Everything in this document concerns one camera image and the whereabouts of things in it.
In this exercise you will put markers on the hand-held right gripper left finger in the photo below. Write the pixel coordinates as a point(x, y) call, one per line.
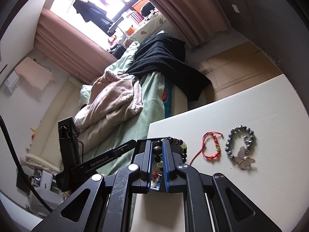
point(150, 164)

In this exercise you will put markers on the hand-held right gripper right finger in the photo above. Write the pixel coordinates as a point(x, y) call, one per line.
point(166, 164)

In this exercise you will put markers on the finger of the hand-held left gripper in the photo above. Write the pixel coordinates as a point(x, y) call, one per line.
point(123, 147)

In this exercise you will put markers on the cream bed headboard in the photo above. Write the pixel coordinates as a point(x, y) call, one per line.
point(53, 120)

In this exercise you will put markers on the small white box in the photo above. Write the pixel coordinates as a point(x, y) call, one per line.
point(46, 180)

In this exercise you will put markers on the beige pink fleece blanket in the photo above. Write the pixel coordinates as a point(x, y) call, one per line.
point(108, 101)

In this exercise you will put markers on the bed with green sheet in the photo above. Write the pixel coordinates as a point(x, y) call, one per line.
point(149, 106)

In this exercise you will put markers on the mint green quilt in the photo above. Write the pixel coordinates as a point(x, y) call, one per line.
point(123, 58)

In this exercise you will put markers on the black knitted blanket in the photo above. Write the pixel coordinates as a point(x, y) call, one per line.
point(166, 60)

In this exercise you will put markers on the pink curtain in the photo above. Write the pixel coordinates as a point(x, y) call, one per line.
point(190, 12)
point(72, 48)

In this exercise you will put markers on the printed windowsill cloth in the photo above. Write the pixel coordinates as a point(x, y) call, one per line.
point(147, 27)

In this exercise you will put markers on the hanging black garment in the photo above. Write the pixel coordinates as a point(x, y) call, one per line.
point(93, 13)

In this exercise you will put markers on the black round cushion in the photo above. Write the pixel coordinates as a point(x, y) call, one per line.
point(147, 9)

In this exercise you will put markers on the orange box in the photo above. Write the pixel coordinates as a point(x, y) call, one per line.
point(138, 6)

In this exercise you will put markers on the dark grey wardrobe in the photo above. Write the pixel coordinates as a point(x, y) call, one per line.
point(284, 41)

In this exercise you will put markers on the beige cloth on wall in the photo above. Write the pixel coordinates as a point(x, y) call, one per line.
point(33, 71)

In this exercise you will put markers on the white wall device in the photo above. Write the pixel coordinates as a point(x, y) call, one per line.
point(12, 84)

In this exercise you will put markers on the white wall socket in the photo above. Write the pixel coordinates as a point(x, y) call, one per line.
point(235, 8)

